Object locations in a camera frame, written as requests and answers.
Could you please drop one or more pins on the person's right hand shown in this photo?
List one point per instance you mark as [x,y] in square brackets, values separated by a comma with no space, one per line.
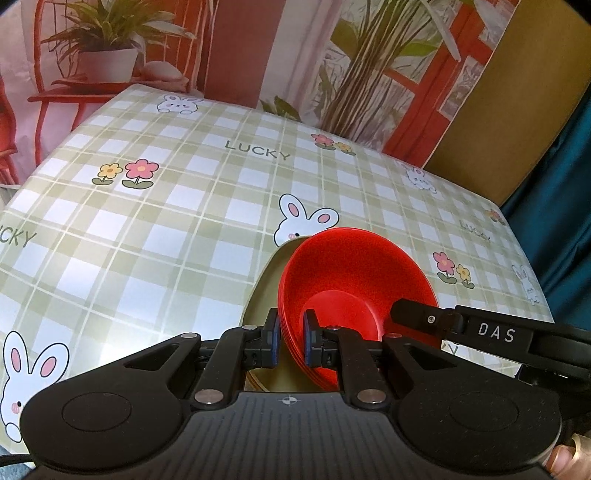
[563,461]

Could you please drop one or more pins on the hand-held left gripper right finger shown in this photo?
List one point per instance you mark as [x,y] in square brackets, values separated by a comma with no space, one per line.
[308,342]

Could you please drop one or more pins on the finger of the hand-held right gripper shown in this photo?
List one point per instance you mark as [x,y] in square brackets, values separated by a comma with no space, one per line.
[415,317]

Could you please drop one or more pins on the brown wooden board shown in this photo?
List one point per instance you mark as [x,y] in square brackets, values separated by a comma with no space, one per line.
[517,115]

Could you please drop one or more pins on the checked rabbit print tablecloth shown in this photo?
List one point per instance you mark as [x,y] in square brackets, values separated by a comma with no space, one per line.
[161,221]

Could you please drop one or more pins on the printed wall backdrop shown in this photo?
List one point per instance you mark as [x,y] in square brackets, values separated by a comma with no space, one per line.
[231,55]

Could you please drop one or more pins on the green bowl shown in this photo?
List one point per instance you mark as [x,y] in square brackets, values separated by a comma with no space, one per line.
[263,295]

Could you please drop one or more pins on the teal curtain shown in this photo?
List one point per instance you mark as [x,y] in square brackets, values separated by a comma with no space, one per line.
[568,207]

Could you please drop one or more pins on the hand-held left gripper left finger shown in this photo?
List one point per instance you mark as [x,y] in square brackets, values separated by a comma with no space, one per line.
[276,340]

